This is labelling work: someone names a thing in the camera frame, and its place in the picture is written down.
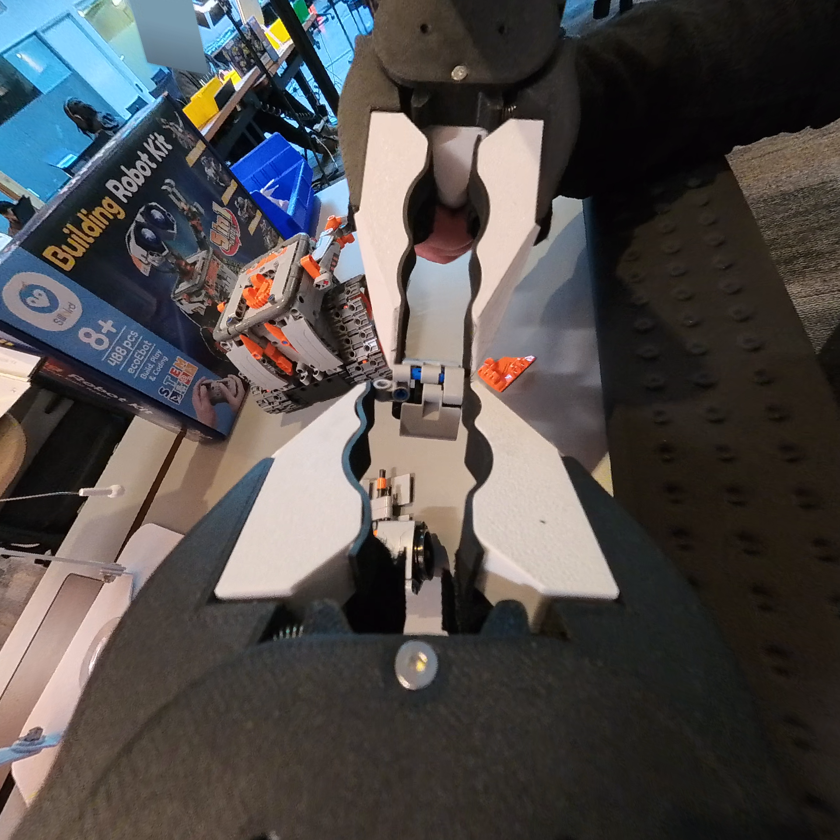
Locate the orange curved brick piece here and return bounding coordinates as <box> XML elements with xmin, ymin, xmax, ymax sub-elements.
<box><xmin>477</xmin><ymin>353</ymin><xmax>537</xmax><ymax>393</ymax></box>

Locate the yellow plastic bin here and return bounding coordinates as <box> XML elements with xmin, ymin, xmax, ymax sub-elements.
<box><xmin>182</xmin><ymin>72</ymin><xmax>241</xmax><ymax>130</ymax></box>

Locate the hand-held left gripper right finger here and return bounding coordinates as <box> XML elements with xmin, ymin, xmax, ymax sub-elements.
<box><xmin>453</xmin><ymin>381</ymin><xmax>620</xmax><ymax>634</ymax></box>

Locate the toy box with orange print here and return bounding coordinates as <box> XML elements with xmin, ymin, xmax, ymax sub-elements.
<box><xmin>29</xmin><ymin>357</ymin><xmax>198</xmax><ymax>427</ymax></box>

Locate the black metal pole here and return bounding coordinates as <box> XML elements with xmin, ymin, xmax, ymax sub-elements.
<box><xmin>271</xmin><ymin>0</ymin><xmax>347</xmax><ymax>132</ymax></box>

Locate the blue plastic storage bin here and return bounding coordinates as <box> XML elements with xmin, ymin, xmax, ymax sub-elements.
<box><xmin>231</xmin><ymin>133</ymin><xmax>317</xmax><ymax>241</ymax></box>

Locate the person's right forearm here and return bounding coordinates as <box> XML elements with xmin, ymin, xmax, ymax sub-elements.
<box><xmin>551</xmin><ymin>0</ymin><xmax>840</xmax><ymax>201</ymax></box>

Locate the person's right hand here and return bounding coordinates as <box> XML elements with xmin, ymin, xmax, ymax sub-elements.
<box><xmin>415</xmin><ymin>203</ymin><xmax>482</xmax><ymax>265</ymax></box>

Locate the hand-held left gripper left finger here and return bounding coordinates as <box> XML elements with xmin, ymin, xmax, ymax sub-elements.
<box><xmin>215</xmin><ymin>384</ymin><xmax>375</xmax><ymax>634</ymax></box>

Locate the black dimpled cushion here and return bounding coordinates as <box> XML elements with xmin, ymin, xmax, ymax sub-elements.
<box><xmin>584</xmin><ymin>157</ymin><xmax>840</xmax><ymax>840</ymax></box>

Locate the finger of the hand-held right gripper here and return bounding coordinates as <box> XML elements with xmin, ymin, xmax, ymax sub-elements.
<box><xmin>354</xmin><ymin>108</ymin><xmax>433</xmax><ymax>368</ymax></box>
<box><xmin>466</xmin><ymin>117</ymin><xmax>546</xmax><ymax>380</ymax></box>

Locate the grey orange tracked brick robot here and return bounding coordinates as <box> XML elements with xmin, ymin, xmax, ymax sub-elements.
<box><xmin>213</xmin><ymin>215</ymin><xmax>389</xmax><ymax>416</ymax></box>

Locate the dark blue toy box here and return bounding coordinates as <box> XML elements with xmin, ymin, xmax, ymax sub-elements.
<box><xmin>0</xmin><ymin>95</ymin><xmax>317</xmax><ymax>442</ymax></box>

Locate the white document stand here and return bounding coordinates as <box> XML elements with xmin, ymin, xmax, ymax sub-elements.
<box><xmin>0</xmin><ymin>484</ymin><xmax>186</xmax><ymax>809</ymax></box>

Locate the small grey brick hinge assembly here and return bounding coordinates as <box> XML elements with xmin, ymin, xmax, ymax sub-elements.
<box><xmin>377</xmin><ymin>360</ymin><xmax>464</xmax><ymax>441</ymax></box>

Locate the grey orange brick wheel assembly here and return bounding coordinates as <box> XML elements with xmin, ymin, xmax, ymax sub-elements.
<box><xmin>364</xmin><ymin>469</ymin><xmax>435</xmax><ymax>595</ymax></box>

